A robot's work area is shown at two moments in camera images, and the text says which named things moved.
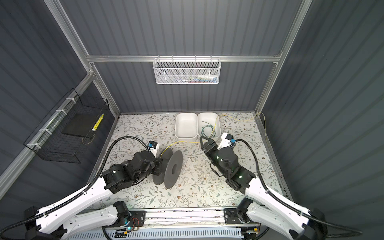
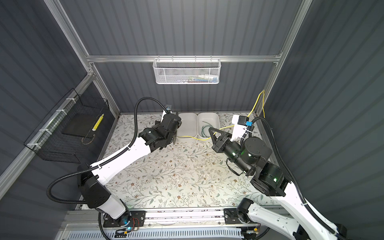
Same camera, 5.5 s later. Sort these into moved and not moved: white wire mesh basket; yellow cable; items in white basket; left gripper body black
Moved: yellow cable; left gripper body black
Not moved: items in white basket; white wire mesh basket
